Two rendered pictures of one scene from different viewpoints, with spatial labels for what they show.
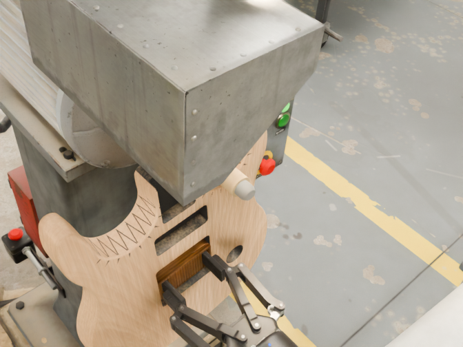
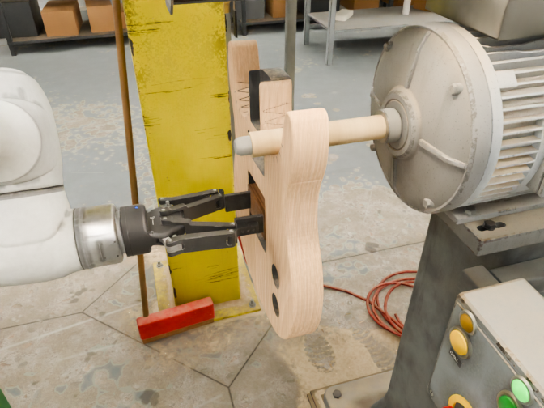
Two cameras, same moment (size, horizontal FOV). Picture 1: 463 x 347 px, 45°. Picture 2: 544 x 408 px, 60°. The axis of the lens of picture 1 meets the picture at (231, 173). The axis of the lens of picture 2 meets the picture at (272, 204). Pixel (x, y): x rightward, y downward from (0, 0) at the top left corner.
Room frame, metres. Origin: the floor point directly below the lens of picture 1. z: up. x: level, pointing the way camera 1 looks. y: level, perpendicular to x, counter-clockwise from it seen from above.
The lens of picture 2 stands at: (0.80, -0.46, 1.54)
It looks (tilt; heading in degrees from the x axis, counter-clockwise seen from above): 36 degrees down; 119
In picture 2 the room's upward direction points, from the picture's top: straight up
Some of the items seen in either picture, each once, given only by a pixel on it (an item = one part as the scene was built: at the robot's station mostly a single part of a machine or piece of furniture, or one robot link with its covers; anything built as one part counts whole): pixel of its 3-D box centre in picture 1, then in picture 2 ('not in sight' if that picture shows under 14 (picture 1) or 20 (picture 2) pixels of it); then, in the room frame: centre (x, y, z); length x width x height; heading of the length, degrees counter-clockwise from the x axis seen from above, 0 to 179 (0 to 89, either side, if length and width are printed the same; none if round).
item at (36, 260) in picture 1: (35, 266); not in sight; (0.88, 0.52, 0.46); 0.25 x 0.07 x 0.08; 46
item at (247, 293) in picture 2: not in sight; (204, 282); (-0.19, 0.70, 0.02); 0.40 x 0.40 x 0.02; 46
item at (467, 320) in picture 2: not in sight; (465, 323); (0.82, -0.03, 1.11); 0.03 x 0.01 x 0.03; 136
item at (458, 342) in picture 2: not in sight; (462, 342); (0.82, -0.03, 1.07); 0.03 x 0.01 x 0.03; 136
